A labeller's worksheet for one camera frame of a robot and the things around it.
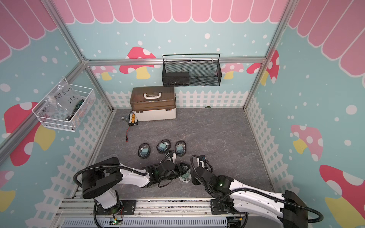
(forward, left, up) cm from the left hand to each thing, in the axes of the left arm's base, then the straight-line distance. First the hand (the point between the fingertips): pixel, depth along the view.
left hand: (188, 171), depth 84 cm
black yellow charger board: (+42, +45, -2) cm, 61 cm away
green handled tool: (+14, +60, +30) cm, 69 cm away
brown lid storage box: (+44, +25, +14) cm, 53 cm away
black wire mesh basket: (+59, -1, +31) cm, 67 cm away
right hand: (-2, -3, +3) cm, 4 cm away
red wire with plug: (+23, +45, -4) cm, 50 cm away
